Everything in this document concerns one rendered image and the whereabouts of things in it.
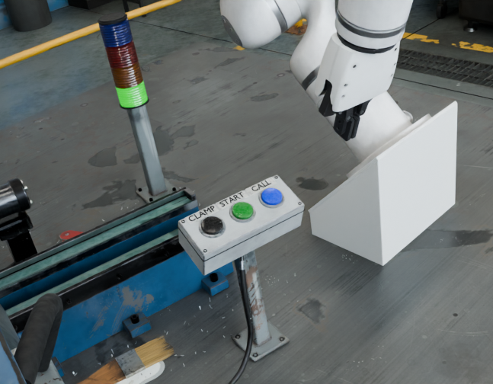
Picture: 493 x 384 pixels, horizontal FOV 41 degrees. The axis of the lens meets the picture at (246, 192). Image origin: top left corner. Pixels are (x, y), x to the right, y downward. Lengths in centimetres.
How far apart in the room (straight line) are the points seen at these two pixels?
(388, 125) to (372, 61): 39
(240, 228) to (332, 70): 25
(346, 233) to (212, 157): 52
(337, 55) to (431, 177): 50
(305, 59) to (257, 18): 12
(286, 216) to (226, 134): 83
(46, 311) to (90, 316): 65
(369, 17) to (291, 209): 30
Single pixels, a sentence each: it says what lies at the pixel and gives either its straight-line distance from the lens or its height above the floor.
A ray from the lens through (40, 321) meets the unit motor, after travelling 48.
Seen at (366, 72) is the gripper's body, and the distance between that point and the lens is 84.
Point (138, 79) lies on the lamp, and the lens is 139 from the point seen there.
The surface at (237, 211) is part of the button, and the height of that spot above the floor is 107.
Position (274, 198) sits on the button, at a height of 107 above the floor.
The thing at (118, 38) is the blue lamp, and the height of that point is 118.
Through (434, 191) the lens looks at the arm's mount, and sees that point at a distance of 129.
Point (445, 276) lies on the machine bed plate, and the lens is 120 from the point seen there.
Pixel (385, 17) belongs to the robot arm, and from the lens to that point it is 78.
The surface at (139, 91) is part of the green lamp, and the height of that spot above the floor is 106.
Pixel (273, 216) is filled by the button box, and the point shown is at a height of 105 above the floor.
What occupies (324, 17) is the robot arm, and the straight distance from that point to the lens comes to 125.
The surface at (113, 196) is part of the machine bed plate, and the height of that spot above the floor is 80.
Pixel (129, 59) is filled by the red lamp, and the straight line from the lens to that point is 137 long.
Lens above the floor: 157
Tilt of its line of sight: 32 degrees down
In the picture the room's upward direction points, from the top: 10 degrees counter-clockwise
